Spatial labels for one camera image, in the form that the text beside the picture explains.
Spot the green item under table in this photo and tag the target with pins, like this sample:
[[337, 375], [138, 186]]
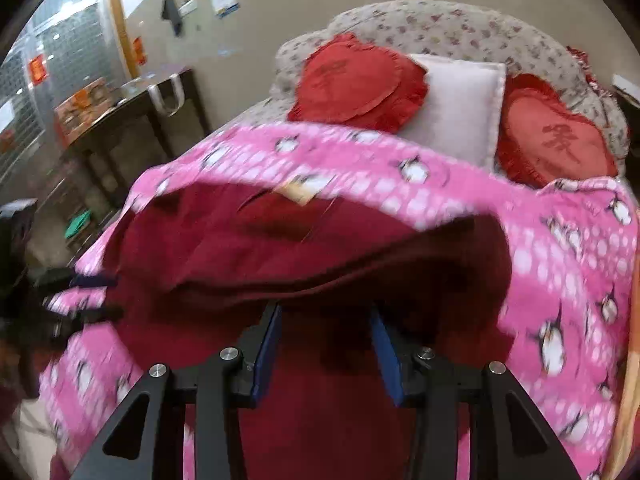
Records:
[[77, 224]]

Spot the dark cloth hanging on wall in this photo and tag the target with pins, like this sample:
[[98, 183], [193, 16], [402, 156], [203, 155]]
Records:
[[170, 12]]

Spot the orange cartoon blanket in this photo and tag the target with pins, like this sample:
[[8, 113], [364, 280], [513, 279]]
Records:
[[624, 448]]

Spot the pink penguin print quilt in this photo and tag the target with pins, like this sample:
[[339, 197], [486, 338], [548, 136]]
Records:
[[566, 313]]

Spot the left red heart pillow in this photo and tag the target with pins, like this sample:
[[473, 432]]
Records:
[[349, 83]]

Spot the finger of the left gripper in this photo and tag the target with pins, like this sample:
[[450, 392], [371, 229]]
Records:
[[77, 320], [78, 280]]

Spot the dark wooden side table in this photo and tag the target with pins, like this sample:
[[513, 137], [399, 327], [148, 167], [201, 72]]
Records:
[[93, 150]]

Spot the red door decoration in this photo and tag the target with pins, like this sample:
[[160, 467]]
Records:
[[139, 52]]

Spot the red heart pillow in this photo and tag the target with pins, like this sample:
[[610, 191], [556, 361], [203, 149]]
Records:
[[541, 140], [349, 83]]

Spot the white square pillow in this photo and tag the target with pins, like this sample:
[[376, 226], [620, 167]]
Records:
[[461, 113]]

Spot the dark red fleece garment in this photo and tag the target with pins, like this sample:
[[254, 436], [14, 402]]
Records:
[[198, 266]]

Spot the floral padded headboard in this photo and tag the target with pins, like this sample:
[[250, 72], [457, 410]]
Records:
[[464, 32]]

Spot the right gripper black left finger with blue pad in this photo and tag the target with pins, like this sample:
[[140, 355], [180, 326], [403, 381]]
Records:
[[143, 439]]

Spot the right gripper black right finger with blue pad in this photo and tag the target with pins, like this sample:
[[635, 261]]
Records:
[[509, 437]]

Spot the colourful gift box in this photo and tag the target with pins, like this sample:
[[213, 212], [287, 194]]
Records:
[[74, 116]]

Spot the right red heart pillow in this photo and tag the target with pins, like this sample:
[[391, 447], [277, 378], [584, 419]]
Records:
[[541, 140]]

